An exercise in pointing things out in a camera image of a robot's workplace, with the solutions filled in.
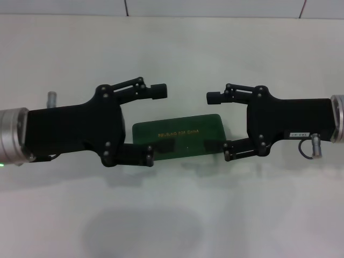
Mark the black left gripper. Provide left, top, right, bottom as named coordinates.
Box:
left=25, top=84, right=175, bottom=168

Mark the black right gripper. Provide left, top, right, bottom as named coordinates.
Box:
left=204, top=83, right=335, bottom=162

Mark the green glasses case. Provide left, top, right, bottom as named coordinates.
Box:
left=131, top=113, right=227, bottom=161

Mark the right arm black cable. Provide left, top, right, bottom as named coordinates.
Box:
left=298, top=140, right=314, bottom=160

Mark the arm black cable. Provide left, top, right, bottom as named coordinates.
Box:
left=298, top=140, right=314, bottom=160
left=34, top=154, right=62, bottom=164

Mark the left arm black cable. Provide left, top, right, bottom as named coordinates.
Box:
left=34, top=154, right=62, bottom=164

